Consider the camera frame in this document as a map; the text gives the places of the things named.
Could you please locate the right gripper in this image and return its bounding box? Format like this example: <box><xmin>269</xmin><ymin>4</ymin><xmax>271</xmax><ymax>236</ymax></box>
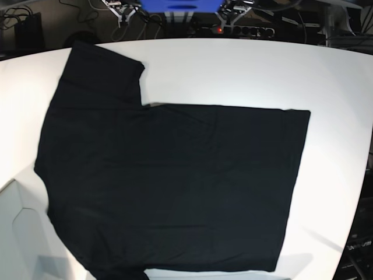
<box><xmin>102</xmin><ymin>0</ymin><xmax>139</xmax><ymax>27</ymax></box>

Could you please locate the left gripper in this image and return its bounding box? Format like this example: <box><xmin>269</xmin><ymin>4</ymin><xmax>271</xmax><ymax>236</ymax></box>
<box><xmin>215</xmin><ymin>0</ymin><xmax>253</xmax><ymax>26</ymax></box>

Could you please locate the black T-shirt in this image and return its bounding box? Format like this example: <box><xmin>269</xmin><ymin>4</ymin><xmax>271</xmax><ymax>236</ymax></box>
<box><xmin>34</xmin><ymin>42</ymin><xmax>311</xmax><ymax>279</ymax></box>

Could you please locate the black power strip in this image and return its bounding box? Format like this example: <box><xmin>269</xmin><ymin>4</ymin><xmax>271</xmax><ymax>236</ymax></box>
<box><xmin>202</xmin><ymin>25</ymin><xmax>275</xmax><ymax>39</ymax></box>

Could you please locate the blue plastic box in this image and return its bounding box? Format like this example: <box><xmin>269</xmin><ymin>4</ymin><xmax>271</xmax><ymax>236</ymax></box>
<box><xmin>140</xmin><ymin>0</ymin><xmax>224</xmax><ymax>13</ymax></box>

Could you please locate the black box on floor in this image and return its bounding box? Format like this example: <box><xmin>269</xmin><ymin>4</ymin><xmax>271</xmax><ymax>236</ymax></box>
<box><xmin>14</xmin><ymin>13</ymin><xmax>45</xmax><ymax>50</ymax></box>

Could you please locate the white bin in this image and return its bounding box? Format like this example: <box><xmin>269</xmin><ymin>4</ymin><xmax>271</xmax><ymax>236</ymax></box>
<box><xmin>1</xmin><ymin>180</ymin><xmax>60</xmax><ymax>279</ymax></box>

